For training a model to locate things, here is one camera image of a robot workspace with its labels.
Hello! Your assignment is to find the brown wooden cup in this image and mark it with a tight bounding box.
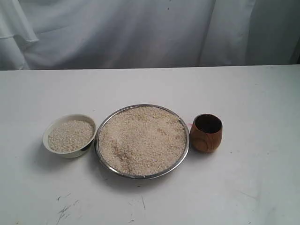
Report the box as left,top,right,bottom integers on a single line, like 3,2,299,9
190,114,223,153

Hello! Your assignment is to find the rice heap in steel plate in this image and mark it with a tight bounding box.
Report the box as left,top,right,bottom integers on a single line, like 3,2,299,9
100,107,185,175

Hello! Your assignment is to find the white backdrop cloth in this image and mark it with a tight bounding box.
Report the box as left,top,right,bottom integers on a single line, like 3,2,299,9
0,0,300,70

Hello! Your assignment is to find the large steel plate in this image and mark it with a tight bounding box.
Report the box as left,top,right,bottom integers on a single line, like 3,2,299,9
94,104,189,180

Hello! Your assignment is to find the rice in white bowl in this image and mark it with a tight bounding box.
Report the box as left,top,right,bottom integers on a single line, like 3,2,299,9
48,120,94,152

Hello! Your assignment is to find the white ceramic bowl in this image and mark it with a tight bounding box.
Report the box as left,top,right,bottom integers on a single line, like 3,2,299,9
43,114,97,158

